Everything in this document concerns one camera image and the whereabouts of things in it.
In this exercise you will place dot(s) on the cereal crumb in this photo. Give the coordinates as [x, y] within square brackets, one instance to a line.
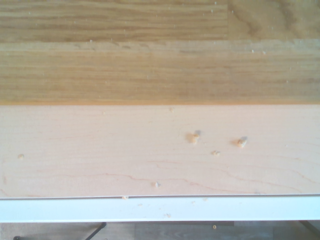
[215, 152]
[124, 197]
[193, 138]
[240, 142]
[157, 184]

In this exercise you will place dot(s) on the white cabinet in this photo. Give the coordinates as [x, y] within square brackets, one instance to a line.
[160, 208]

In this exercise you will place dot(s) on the black stand leg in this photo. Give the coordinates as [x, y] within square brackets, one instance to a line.
[311, 227]
[93, 231]

